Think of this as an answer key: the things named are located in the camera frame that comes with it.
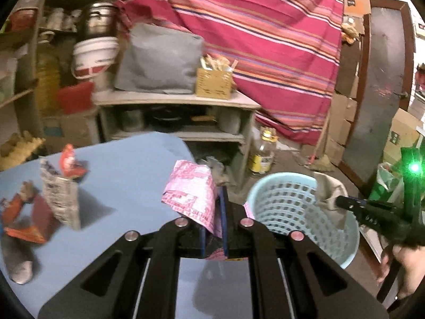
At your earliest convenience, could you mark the red plastic basin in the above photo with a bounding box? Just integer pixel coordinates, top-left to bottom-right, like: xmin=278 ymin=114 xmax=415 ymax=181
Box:
xmin=56 ymin=81 xmax=94 ymax=115

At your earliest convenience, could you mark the straw broom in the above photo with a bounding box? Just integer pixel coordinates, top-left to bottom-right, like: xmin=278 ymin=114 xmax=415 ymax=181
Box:
xmin=307 ymin=110 xmax=333 ymax=172

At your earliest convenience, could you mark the grey crumpled wrapper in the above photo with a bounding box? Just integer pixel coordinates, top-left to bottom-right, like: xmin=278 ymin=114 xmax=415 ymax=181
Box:
xmin=1 ymin=235 xmax=34 ymax=285

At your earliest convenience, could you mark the clear oil bottle yellow label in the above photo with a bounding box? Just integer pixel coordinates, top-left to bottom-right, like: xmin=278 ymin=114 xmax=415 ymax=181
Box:
xmin=249 ymin=127 xmax=278 ymax=175

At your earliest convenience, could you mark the yellow egg tray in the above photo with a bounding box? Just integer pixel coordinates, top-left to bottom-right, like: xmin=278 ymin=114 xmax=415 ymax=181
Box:
xmin=0 ymin=130 xmax=45 ymax=171

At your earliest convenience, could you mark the white wooden shelf unit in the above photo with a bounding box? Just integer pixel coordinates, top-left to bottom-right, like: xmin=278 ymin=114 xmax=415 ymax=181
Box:
xmin=92 ymin=90 xmax=260 ymax=189

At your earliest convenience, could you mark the grey paper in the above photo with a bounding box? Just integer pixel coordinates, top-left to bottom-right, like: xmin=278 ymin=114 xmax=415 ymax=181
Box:
xmin=313 ymin=172 xmax=348 ymax=230

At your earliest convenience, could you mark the wooden wall shelf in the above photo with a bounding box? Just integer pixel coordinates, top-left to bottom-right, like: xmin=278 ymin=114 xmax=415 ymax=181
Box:
xmin=1 ymin=0 xmax=101 ymax=136

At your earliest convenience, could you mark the light blue plastic basket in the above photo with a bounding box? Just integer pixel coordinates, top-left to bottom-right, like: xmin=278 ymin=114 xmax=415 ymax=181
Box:
xmin=245 ymin=172 xmax=359 ymax=268

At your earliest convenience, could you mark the yellow oil jug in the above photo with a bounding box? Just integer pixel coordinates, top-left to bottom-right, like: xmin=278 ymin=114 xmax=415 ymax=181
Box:
xmin=35 ymin=43 xmax=61 ymax=117

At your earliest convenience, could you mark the red snack wrapper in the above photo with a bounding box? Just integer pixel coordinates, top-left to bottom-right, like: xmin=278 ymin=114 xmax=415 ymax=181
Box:
xmin=59 ymin=144 xmax=88 ymax=180

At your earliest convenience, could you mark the green bin with bag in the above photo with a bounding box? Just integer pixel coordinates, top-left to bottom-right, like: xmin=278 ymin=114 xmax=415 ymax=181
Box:
xmin=368 ymin=161 xmax=404 ymax=207

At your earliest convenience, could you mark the white plastic bucket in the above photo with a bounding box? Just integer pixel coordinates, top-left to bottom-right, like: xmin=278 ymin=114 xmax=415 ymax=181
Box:
xmin=71 ymin=37 xmax=120 ymax=80

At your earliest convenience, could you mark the newspaper piece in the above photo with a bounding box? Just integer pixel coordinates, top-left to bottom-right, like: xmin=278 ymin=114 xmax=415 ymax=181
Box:
xmin=40 ymin=158 xmax=81 ymax=230

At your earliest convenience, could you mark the dark red flat packet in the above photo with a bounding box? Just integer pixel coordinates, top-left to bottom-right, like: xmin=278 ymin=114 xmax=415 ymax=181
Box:
xmin=32 ymin=194 xmax=59 ymax=240

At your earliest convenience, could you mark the red striped cloth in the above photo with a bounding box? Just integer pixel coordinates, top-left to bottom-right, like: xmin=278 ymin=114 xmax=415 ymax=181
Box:
xmin=120 ymin=0 xmax=344 ymax=145

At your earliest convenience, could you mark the orange red noodle wrapper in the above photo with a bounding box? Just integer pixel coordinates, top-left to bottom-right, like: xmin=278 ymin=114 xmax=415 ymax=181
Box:
xmin=1 ymin=181 xmax=47 ymax=244

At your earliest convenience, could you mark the steel cooking pot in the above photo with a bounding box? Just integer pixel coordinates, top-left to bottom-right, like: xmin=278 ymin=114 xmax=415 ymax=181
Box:
xmin=76 ymin=2 xmax=119 ymax=41

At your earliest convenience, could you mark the grey cloth cover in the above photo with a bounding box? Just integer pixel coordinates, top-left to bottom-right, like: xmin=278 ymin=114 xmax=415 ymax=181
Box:
xmin=114 ymin=24 xmax=204 ymax=94

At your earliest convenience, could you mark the pink white paper wrapper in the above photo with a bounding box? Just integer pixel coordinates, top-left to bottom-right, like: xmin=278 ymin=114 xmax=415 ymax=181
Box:
xmin=161 ymin=160 xmax=222 ymax=239

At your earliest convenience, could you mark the dark wooden door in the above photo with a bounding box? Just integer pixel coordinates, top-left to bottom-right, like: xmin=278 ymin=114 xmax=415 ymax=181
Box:
xmin=339 ymin=0 xmax=416 ymax=197

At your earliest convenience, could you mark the person's right hand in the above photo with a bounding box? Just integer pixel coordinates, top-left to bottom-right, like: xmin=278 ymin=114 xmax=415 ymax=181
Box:
xmin=377 ymin=245 xmax=425 ymax=300

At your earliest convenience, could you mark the cardboard box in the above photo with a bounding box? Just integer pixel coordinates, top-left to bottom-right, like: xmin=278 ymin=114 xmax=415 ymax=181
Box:
xmin=382 ymin=109 xmax=423 ymax=165

